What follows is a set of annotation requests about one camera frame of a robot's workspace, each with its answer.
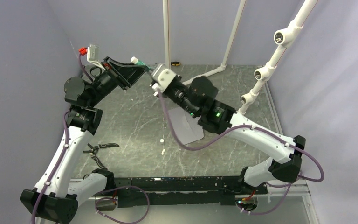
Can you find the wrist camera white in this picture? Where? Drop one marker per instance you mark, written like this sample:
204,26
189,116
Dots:
91,52
162,77

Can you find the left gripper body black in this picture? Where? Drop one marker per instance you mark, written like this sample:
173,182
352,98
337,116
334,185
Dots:
109,79

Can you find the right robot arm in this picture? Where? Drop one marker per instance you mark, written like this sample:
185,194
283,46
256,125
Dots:
284,162

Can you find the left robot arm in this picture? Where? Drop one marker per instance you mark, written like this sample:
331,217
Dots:
53,197

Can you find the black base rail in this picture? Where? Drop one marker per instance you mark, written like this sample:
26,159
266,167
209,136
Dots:
222,190

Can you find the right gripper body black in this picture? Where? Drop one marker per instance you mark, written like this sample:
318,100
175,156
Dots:
179,94

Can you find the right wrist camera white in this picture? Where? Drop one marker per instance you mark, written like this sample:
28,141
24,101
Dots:
162,77

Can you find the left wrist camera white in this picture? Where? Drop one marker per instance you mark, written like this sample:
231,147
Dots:
91,52

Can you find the green white glue stick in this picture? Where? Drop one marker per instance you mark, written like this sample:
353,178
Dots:
138,62

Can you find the white pvc pipe frame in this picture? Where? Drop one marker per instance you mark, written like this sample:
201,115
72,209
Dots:
221,33

